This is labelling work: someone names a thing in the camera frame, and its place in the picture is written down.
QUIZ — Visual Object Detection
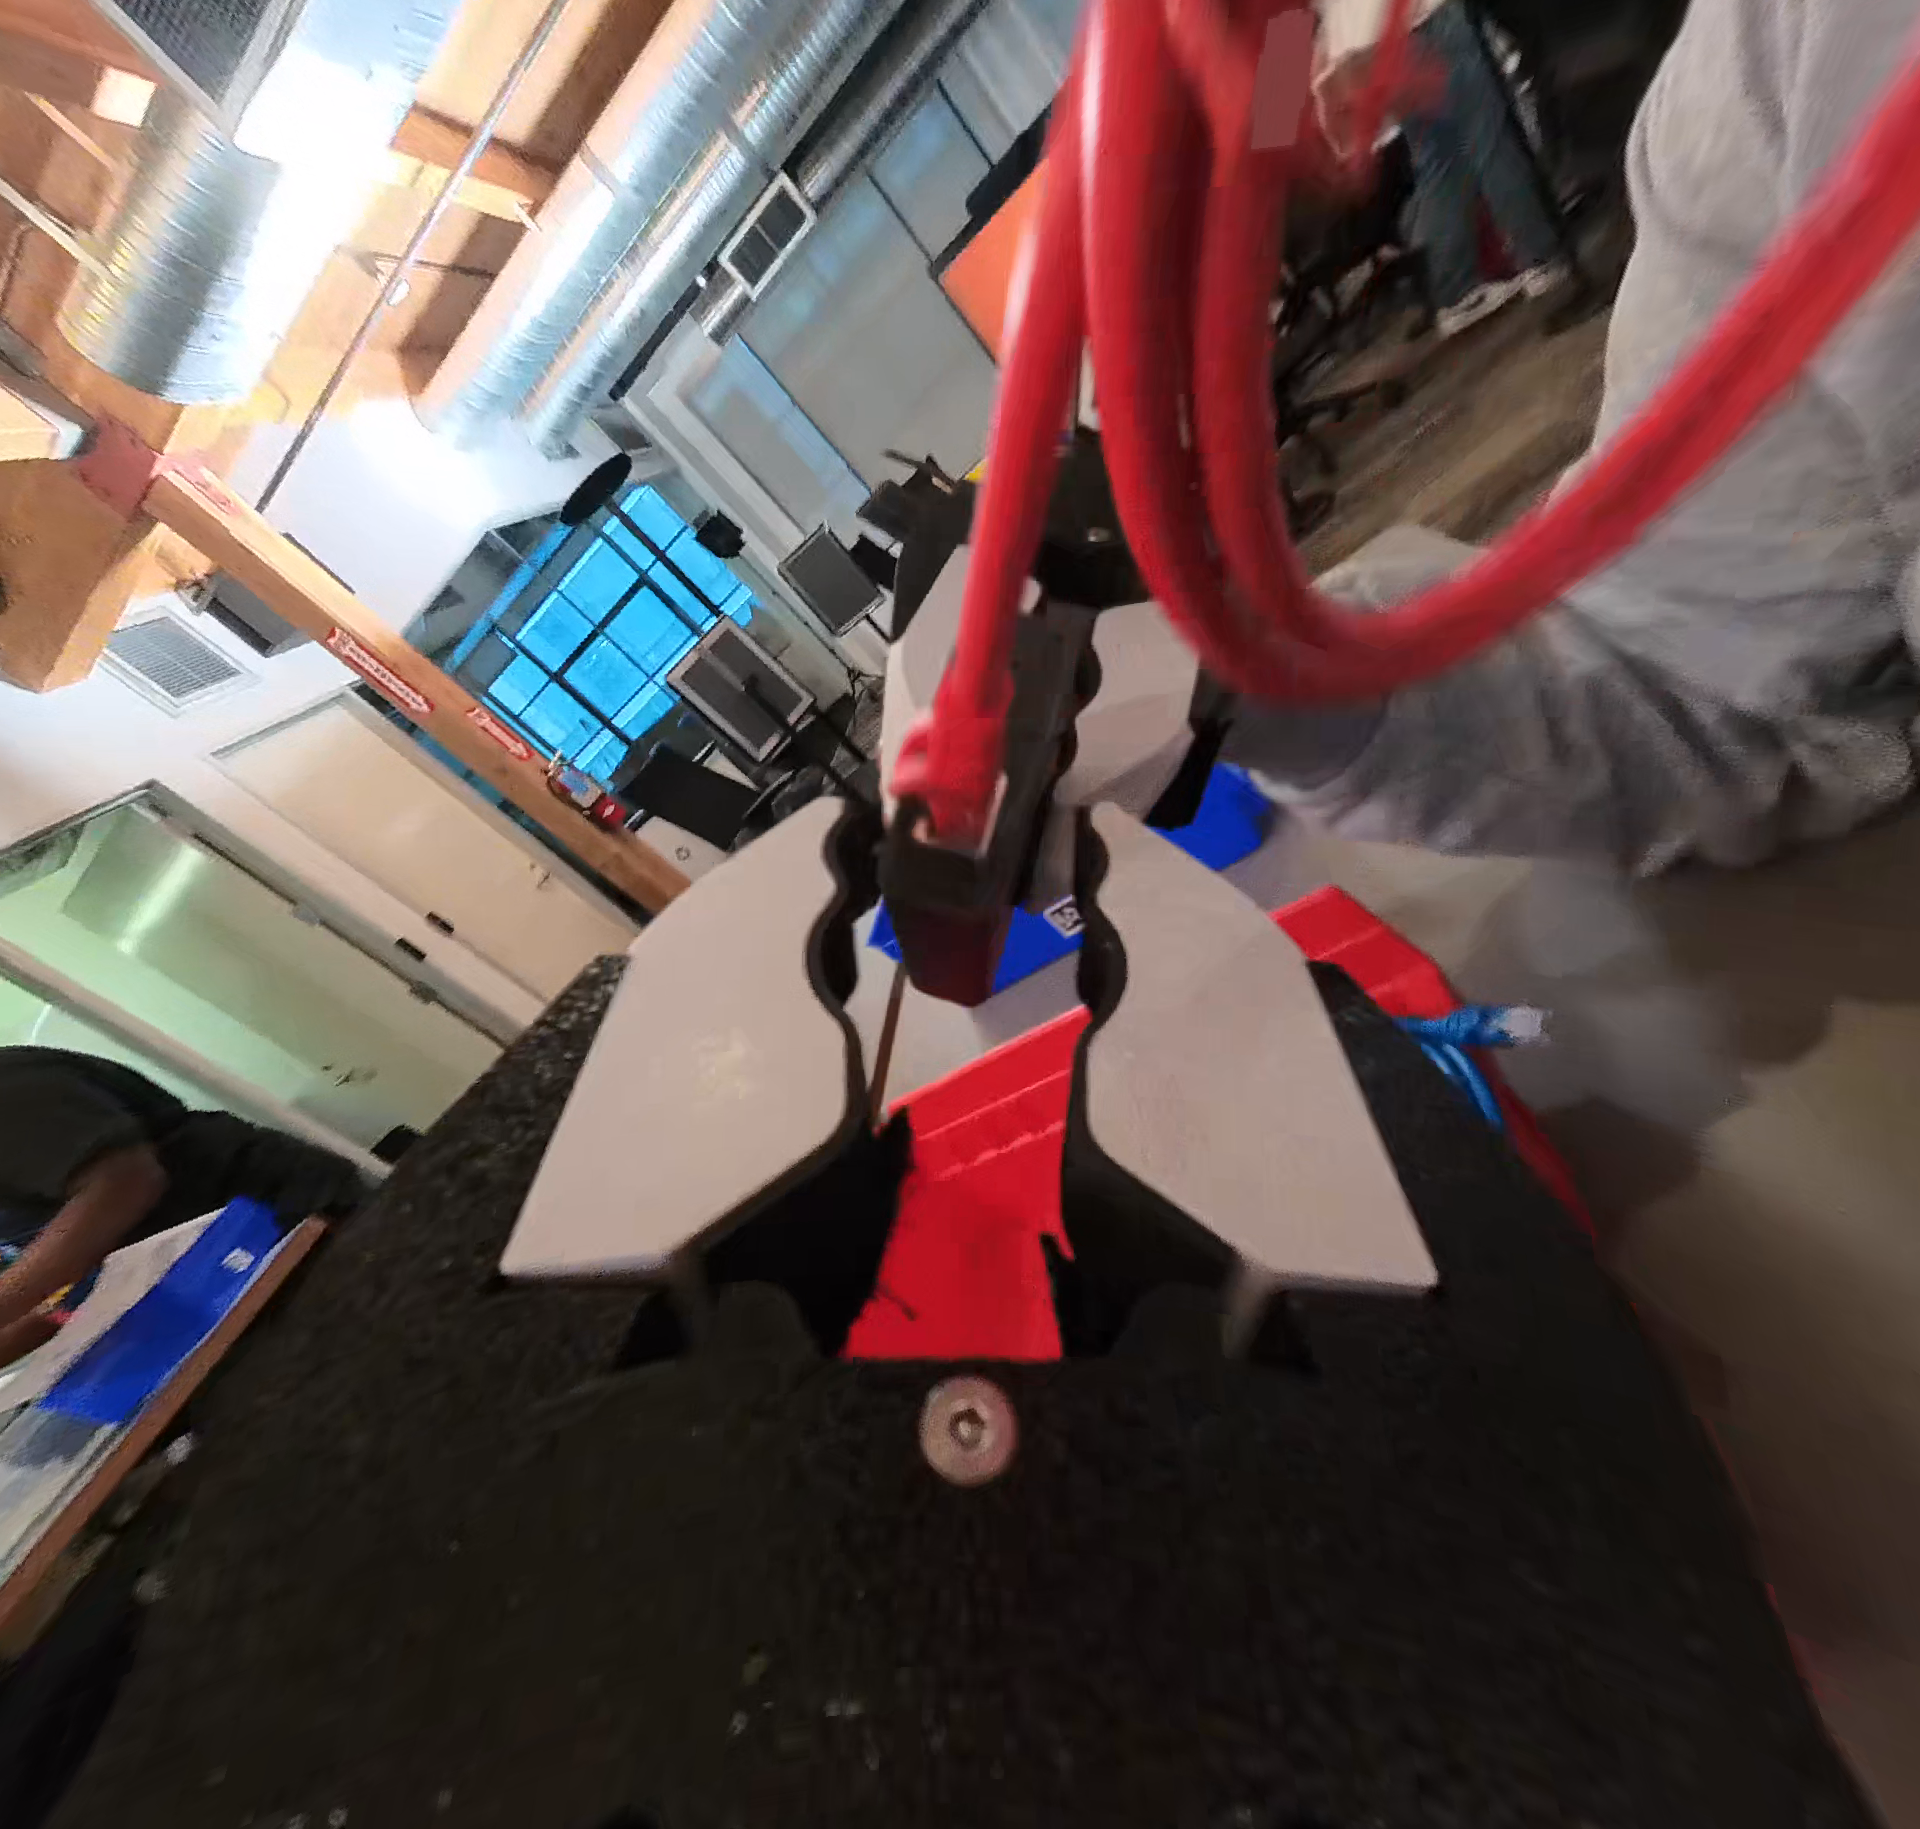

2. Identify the person's right forearm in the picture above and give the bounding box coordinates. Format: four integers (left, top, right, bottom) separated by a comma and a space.
1221, 0, 1920, 879

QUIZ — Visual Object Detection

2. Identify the wide silver air duct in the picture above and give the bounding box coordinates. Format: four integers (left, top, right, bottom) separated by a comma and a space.
58, 101, 289, 409

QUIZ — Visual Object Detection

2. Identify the red plastic bin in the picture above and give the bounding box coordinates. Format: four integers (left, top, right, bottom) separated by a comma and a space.
840, 886, 1598, 1366

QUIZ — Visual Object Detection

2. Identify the blue ethernet cable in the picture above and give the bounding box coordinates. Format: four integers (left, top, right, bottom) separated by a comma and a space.
1395, 1004, 1552, 1158

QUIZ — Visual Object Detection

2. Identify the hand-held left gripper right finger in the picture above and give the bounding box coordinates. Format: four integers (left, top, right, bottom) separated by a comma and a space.
1066, 803, 1440, 1296

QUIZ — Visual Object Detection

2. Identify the wooden edged background table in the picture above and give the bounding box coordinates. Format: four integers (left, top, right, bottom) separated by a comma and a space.
0, 1211, 332, 1643

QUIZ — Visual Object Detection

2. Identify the black ethernet adapter box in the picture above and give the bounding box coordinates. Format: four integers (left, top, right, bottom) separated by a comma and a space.
874, 796, 1024, 1007

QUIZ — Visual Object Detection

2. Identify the beige desk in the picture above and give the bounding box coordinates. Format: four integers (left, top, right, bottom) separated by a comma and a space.
975, 796, 1920, 1829

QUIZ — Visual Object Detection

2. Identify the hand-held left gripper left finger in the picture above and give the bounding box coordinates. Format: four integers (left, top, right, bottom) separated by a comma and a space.
499, 796, 890, 1283

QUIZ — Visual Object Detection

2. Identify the white vent grille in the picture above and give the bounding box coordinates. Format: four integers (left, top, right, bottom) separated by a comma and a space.
104, 604, 260, 716

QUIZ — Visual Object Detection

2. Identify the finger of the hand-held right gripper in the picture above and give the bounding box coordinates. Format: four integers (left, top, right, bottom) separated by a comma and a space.
1072, 604, 1204, 821
883, 566, 1084, 888

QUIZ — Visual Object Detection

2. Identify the blue plastic bin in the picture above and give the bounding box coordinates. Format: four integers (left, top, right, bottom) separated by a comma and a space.
868, 760, 1279, 994

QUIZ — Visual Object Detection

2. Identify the small computer monitor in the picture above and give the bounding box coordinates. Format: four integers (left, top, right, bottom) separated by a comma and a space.
779, 520, 883, 641

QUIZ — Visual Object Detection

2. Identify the blue paned window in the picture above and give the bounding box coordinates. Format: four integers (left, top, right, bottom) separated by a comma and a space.
478, 484, 754, 785

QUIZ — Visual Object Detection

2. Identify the long silver air duct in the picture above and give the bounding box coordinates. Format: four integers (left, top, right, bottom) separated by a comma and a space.
433, 0, 908, 460

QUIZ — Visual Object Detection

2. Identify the orange screen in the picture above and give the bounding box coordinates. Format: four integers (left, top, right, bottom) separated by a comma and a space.
932, 152, 1055, 362

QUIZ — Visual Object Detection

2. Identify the small blue storage bin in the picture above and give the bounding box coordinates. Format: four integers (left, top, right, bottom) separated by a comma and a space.
37, 1196, 289, 1427

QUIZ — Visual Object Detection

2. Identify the red ethernet cable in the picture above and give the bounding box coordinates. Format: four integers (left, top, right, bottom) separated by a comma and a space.
885, 0, 1920, 849

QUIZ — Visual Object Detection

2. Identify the large computer monitor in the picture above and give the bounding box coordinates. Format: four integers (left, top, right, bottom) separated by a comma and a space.
665, 620, 823, 769

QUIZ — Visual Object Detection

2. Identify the wooden ceiling beam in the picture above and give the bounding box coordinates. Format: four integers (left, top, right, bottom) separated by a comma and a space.
138, 460, 695, 919

